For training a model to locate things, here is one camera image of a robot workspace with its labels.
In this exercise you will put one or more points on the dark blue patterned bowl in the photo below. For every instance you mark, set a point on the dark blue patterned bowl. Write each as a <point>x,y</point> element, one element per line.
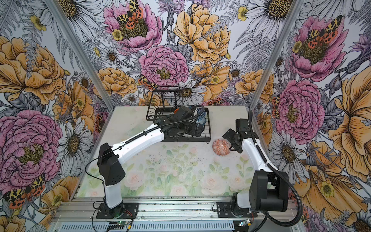
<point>196,109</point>

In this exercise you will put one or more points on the aluminium front rail frame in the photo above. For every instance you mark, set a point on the aluminium front rail frame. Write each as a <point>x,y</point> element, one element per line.
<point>155,214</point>

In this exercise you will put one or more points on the green circuit board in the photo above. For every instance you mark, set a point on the green circuit board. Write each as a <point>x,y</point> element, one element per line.
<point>118,226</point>
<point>244,223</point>

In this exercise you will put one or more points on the green circuit board right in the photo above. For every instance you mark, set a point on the green circuit board right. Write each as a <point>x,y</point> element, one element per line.
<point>244,223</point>

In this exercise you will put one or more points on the black metal dish rack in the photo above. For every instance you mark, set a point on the black metal dish rack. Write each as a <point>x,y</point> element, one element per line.
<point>161,106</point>

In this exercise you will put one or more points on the aluminium corner post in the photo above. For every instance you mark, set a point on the aluminium corner post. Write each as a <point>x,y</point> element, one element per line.
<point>73,39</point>
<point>288,25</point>

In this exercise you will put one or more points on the aluminium corner post right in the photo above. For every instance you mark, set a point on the aluminium corner post right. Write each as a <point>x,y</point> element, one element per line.
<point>288,25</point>

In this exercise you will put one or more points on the red patterned ceramic bowl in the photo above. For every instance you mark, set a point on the red patterned ceramic bowl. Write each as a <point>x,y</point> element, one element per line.
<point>221,147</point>

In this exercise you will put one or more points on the aluminium corner post left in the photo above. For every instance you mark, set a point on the aluminium corner post left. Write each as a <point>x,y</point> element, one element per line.
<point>73,39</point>

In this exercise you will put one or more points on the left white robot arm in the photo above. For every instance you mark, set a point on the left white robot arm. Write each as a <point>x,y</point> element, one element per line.
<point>112,158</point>

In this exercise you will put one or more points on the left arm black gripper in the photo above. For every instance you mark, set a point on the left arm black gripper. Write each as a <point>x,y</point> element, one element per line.
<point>199,130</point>

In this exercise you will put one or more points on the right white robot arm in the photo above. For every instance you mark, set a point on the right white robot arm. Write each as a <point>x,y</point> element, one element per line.
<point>267,191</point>

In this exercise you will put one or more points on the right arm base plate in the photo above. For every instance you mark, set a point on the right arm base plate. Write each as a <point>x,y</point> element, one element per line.
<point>230,210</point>

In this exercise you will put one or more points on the green circuit board left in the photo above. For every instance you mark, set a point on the green circuit board left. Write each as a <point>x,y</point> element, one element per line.
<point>118,226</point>

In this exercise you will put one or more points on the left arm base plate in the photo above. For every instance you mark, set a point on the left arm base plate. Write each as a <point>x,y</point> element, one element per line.
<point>122,211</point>

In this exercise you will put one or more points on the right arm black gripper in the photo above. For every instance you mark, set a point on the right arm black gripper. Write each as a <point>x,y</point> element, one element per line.
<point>229,134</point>

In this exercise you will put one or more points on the blue floral ceramic bowl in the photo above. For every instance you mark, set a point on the blue floral ceramic bowl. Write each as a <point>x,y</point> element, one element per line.
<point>201,120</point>

